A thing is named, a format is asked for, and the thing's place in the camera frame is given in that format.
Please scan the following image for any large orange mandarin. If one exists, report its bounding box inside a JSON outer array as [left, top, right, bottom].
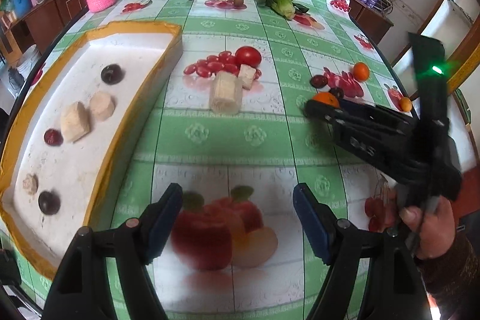
[[312, 92, 340, 108]]

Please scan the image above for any large beige sugarcane cylinder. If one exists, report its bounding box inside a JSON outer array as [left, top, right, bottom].
[[209, 71, 242, 115]]

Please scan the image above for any beige sugarcane chunk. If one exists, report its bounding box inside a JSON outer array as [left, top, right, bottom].
[[60, 101, 90, 143], [89, 91, 116, 121]]

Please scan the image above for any person's right hand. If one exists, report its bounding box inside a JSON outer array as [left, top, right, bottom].
[[398, 196, 456, 260]]

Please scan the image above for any white foam tray yellow tape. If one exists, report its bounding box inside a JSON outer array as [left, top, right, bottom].
[[1, 20, 183, 279]]

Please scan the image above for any small beige sugarcane piece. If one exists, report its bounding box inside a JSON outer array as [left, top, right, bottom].
[[238, 64, 256, 90]]

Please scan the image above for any dark red jujube on table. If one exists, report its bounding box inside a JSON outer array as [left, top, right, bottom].
[[310, 75, 328, 89]]

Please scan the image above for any right forearm brown sleeve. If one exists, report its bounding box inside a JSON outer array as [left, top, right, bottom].
[[415, 233, 480, 320]]

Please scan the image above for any small beige piece in tray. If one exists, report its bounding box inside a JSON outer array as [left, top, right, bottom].
[[22, 174, 38, 196]]

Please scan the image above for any red tomato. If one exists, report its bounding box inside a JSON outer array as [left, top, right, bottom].
[[235, 46, 262, 68]]

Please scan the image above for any dark plum upper tray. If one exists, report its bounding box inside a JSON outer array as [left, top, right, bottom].
[[101, 64, 124, 85]]

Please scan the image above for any red jujube in tray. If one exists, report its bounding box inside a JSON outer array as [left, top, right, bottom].
[[43, 128, 64, 146]]

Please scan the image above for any brown wooden cabinet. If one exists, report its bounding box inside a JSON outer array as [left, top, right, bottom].
[[1, 0, 86, 62]]

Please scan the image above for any tiny orange kumquat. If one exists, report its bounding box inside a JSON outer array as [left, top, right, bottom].
[[399, 97, 413, 113]]

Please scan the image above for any dark grape beside mandarin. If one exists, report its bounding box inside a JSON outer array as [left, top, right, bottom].
[[329, 87, 344, 100]]

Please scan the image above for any beige sugarcane chunk in tray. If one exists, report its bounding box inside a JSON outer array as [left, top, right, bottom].
[[60, 101, 90, 143]]

